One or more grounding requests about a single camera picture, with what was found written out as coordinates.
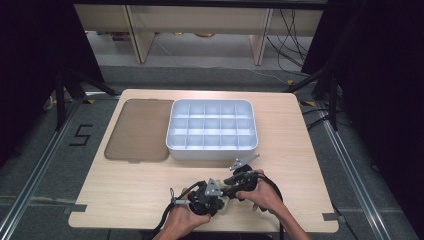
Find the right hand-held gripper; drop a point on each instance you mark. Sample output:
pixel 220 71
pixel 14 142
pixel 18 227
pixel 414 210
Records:
pixel 245 181

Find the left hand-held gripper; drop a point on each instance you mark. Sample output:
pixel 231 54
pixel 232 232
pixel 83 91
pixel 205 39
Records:
pixel 203 200

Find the pale green sock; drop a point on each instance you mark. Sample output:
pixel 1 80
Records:
pixel 224 201

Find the person's right hand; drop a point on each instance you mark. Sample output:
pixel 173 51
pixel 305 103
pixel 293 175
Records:
pixel 265 196

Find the person's left hand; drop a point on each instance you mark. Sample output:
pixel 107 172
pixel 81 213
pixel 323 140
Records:
pixel 181 220

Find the white divided storage box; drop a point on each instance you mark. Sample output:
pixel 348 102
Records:
pixel 213 153

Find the transparent brown plastic lid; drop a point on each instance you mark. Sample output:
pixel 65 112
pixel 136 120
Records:
pixel 140 130

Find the black metal stand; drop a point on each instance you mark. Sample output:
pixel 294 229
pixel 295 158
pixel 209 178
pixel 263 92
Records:
pixel 333 100
pixel 60 96

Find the light wooden desk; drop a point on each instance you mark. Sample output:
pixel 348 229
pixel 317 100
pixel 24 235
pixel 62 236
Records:
pixel 200 20

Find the dark curtain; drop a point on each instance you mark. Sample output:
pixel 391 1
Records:
pixel 383 83
pixel 33 50

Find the metal floor rail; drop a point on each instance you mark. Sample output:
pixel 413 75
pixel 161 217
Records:
pixel 36 173
pixel 353 173

